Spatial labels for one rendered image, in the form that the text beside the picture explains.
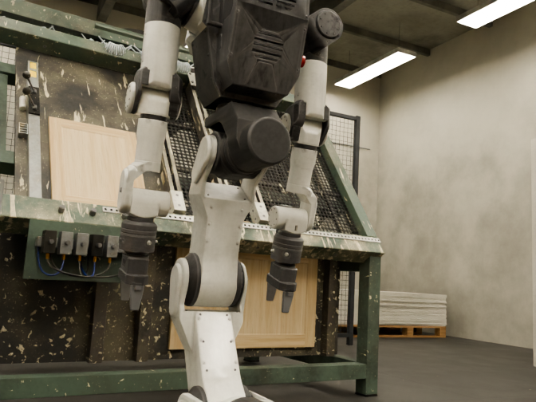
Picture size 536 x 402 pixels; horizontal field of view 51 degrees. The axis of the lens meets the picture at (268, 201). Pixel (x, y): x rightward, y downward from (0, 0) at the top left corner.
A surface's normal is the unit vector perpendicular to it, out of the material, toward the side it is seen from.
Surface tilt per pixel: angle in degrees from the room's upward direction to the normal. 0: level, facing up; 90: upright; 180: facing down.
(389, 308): 90
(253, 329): 90
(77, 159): 55
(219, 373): 59
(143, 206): 100
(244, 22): 105
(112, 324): 90
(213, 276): 86
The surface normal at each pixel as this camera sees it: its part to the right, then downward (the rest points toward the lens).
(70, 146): 0.47, -0.65
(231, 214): 0.43, 0.07
